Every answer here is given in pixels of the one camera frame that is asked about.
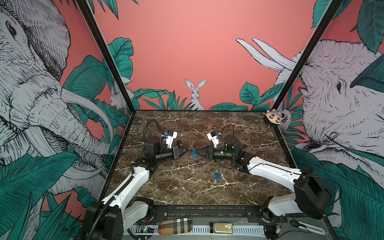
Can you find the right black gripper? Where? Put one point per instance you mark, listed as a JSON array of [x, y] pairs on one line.
[[210, 150]]

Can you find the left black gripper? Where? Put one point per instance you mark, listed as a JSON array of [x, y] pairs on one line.
[[176, 152]]

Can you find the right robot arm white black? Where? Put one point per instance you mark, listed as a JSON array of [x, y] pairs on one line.
[[309, 194]]

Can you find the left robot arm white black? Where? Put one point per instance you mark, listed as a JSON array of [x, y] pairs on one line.
[[111, 217]]

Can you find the cartoon face sticker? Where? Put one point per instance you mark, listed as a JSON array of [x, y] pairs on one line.
[[274, 116]]

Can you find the plaid cylindrical case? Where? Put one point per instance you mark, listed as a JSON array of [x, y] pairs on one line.
[[175, 227]]

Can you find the gold rectangular box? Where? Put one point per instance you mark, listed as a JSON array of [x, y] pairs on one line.
[[221, 228]]

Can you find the small circuit board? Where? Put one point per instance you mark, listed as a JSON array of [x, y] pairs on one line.
[[143, 230]]

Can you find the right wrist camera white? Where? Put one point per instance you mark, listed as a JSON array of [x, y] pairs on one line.
[[215, 138]]

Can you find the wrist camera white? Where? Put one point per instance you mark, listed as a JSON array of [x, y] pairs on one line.
[[168, 138], [215, 138]]

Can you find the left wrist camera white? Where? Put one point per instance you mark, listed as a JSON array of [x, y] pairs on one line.
[[168, 138]]

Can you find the black front rail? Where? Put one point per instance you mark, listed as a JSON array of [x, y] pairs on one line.
[[260, 214]]

